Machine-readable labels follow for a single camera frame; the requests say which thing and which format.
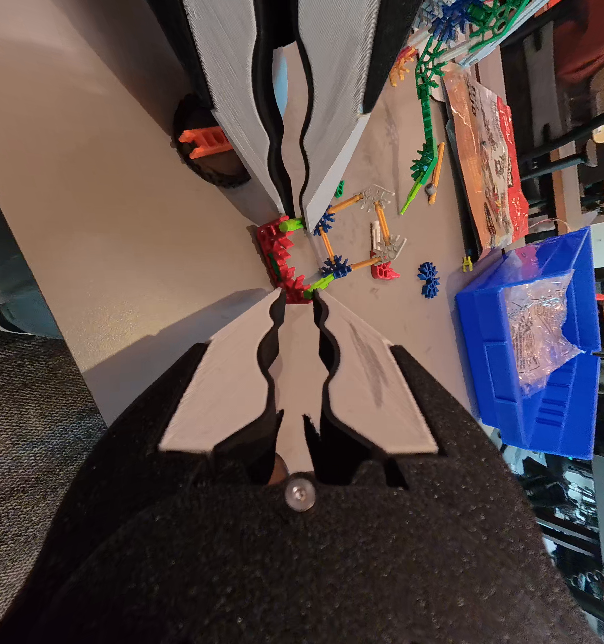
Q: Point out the black rubber tire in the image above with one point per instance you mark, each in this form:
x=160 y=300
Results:
x=217 y=173

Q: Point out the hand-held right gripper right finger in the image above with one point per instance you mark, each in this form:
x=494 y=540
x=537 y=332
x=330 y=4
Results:
x=377 y=397

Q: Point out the blue plastic bin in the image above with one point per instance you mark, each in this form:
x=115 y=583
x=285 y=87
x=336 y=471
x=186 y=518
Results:
x=493 y=342

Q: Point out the multicolour toy model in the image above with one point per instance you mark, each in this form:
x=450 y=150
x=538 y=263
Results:
x=463 y=20

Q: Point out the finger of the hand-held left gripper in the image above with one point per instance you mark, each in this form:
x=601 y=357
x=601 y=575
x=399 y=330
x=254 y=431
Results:
x=232 y=70
x=337 y=70

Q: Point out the red connector white rod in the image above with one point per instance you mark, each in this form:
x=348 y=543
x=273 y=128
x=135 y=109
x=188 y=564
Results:
x=386 y=272

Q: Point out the printed toy packet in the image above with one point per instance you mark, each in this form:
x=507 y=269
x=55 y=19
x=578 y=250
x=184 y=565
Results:
x=488 y=161

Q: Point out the clear plastic bag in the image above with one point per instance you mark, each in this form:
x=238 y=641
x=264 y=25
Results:
x=538 y=332

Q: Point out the orange rod grey end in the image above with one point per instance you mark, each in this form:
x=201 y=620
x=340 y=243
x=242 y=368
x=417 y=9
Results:
x=435 y=173

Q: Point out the orange ladder connector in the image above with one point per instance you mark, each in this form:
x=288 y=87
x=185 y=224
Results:
x=203 y=141

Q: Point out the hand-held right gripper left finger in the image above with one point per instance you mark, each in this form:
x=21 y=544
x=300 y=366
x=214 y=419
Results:
x=222 y=397

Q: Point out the orange rod blue connector frame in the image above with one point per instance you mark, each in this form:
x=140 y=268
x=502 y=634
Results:
x=327 y=242

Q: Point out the red connector pair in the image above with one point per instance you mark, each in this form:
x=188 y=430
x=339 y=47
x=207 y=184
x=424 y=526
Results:
x=274 y=247

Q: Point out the person's leg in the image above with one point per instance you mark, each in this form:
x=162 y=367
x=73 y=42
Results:
x=15 y=252

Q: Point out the small yellow connector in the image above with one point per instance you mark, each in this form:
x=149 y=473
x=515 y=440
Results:
x=467 y=264

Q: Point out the blue snowflake connector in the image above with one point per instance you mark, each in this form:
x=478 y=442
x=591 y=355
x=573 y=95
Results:
x=429 y=280

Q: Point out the small green clip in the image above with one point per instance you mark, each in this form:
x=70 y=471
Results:
x=338 y=188

